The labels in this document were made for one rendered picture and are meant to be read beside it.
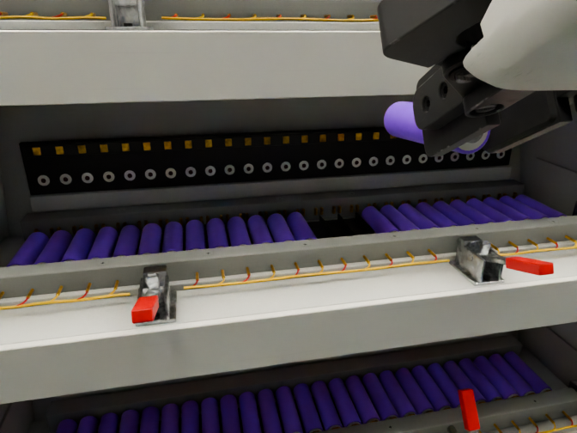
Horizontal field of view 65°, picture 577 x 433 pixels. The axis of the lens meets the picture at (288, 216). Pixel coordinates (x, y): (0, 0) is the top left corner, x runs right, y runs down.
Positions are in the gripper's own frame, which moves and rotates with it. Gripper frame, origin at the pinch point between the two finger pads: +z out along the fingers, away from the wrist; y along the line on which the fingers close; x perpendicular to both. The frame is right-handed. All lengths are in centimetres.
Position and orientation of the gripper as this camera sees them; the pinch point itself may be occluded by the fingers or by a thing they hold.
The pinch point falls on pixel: (486, 99)
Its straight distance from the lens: 18.5
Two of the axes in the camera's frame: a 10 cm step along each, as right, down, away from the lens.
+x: 1.0, 9.9, -1.3
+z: -1.8, 1.5, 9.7
